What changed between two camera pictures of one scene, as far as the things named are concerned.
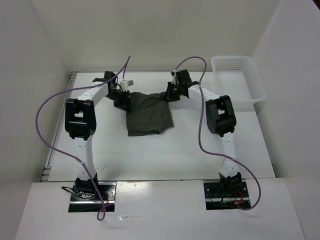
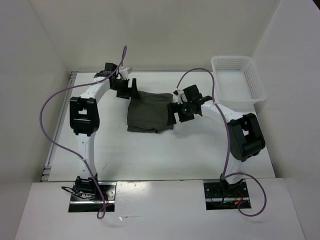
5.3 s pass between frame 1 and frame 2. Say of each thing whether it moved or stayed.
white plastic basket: stayed
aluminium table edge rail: stayed
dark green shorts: stayed
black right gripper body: moved
